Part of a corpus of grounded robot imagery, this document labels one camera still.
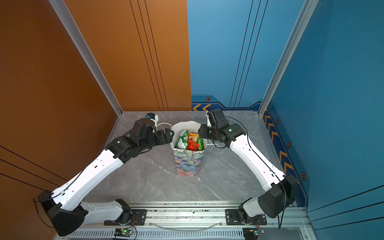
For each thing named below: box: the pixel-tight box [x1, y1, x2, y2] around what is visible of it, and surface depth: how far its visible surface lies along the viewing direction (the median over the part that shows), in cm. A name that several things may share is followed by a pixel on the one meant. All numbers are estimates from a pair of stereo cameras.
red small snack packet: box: [187, 138, 200, 152], surface depth 77 cm
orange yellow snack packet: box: [188, 132, 200, 143], surface depth 84 cm
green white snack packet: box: [176, 130, 189, 150], surface depth 79 cm
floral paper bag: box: [170, 121, 208, 177], surface depth 77 cm
